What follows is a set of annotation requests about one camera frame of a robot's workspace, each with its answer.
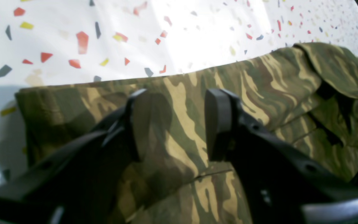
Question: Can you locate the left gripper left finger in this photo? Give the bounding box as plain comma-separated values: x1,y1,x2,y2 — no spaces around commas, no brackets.
0,89,150,224

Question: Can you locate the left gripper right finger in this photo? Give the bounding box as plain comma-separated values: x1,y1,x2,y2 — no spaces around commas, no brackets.
204,88,358,224

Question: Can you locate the camouflage T-shirt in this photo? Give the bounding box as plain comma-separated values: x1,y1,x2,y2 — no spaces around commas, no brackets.
15,43,358,224

